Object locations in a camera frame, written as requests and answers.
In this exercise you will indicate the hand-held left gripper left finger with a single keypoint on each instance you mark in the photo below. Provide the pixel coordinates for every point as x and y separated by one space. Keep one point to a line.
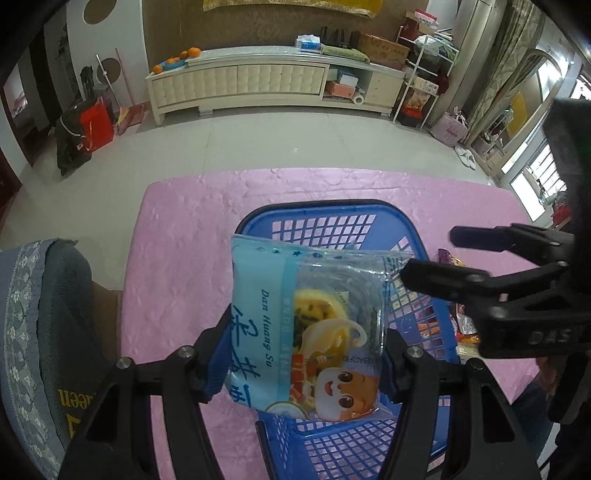
218 357

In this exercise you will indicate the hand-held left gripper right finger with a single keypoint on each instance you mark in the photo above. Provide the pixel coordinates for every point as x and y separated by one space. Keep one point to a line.
392 364

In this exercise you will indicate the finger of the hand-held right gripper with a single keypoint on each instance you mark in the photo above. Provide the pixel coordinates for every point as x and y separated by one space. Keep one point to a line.
438 277
489 237

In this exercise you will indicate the light blue pastry packet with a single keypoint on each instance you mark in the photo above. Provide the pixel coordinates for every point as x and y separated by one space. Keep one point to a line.
258 295

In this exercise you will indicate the blue plastic basket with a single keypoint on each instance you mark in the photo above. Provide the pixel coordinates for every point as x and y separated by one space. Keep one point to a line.
318 206

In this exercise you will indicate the purple yellow snack packet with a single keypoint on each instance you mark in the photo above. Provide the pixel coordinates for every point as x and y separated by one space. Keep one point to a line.
450 257

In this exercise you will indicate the orange snack packet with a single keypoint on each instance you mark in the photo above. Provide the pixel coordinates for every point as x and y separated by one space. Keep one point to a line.
466 321

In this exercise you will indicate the white slipper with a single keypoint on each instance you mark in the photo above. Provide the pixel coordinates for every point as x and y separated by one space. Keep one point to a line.
468 162
461 153

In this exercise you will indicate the person's dark clothing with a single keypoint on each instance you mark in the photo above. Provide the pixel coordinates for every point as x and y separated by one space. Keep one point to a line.
531 410

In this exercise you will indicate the pink tablecloth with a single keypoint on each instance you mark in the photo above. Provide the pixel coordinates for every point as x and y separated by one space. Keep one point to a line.
184 258

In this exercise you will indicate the pink tote bag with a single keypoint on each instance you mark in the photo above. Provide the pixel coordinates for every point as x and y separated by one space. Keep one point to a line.
450 129

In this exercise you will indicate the dark box yellow lettering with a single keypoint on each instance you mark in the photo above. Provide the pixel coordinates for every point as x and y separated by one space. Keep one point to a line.
87 406

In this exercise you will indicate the small red box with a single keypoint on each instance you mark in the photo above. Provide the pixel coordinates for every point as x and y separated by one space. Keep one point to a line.
411 115

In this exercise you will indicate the printed snack box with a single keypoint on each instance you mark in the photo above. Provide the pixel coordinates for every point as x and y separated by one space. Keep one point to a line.
422 99

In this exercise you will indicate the beige patterned curtain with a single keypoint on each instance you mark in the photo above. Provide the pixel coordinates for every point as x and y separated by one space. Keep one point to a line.
503 69

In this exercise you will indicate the white metal rack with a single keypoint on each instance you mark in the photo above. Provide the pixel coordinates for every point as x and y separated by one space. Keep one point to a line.
431 69

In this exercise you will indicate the white paper roll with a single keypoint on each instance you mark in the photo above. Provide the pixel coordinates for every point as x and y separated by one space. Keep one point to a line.
359 98

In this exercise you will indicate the standing air conditioner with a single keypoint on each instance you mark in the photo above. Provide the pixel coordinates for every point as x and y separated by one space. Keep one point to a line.
475 46

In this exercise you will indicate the grey lace chair cover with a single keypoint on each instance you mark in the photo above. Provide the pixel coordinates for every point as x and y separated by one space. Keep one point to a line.
27 323

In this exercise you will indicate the white plastic bag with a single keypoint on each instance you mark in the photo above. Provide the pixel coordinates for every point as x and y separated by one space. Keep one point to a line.
434 44

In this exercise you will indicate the orange flat box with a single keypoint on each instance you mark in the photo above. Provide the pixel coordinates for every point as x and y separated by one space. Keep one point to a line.
339 89

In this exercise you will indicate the grey blue box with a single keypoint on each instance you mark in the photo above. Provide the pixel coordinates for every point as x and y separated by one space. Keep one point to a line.
347 76

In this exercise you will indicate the brown cardboard box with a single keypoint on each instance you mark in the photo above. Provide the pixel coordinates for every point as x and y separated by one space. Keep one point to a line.
381 50

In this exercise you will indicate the red gift box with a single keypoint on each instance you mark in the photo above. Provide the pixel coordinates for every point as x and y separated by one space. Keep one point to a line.
415 25

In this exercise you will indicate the green cushion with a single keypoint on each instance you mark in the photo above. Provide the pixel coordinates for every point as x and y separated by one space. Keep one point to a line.
344 53

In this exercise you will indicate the red broom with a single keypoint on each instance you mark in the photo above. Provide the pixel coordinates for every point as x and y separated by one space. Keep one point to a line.
130 117

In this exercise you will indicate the red shopping bag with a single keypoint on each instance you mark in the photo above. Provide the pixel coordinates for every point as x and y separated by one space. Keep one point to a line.
97 124

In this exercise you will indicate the blue white tissue box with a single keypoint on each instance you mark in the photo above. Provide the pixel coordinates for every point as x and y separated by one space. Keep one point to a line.
308 44

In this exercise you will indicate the cream tufted cabinet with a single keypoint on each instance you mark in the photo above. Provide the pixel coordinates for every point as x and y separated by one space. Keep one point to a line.
231 83

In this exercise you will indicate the yellow wall cloth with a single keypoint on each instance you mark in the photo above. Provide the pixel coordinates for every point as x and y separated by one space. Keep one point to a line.
286 7

